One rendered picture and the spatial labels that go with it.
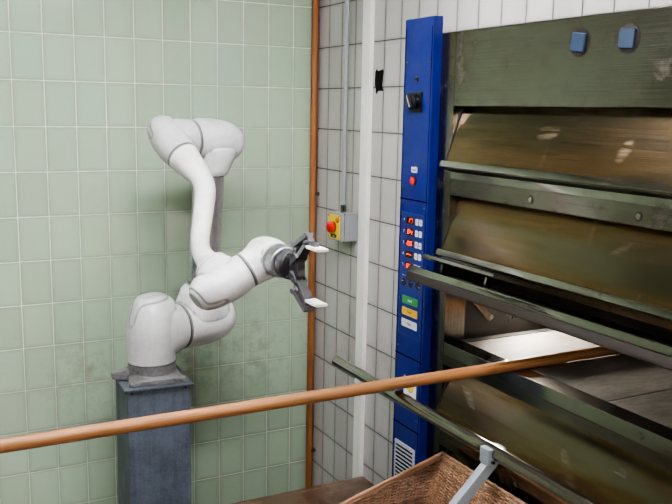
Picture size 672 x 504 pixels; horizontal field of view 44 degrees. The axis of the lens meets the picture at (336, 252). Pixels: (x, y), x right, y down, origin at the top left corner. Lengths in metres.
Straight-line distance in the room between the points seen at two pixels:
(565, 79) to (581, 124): 0.12
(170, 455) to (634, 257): 1.60
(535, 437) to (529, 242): 0.52
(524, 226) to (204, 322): 1.12
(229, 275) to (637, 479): 1.12
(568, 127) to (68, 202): 1.69
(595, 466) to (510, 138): 0.86
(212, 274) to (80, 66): 1.03
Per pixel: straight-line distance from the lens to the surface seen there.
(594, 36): 2.10
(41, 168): 2.98
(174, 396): 2.78
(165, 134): 2.62
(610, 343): 1.86
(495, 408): 2.46
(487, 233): 2.39
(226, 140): 2.72
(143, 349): 2.74
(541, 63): 2.22
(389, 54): 2.82
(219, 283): 2.25
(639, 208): 1.98
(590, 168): 2.06
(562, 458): 2.27
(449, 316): 2.59
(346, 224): 2.98
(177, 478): 2.88
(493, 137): 2.36
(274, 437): 3.47
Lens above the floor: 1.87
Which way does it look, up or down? 10 degrees down
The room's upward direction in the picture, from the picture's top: 1 degrees clockwise
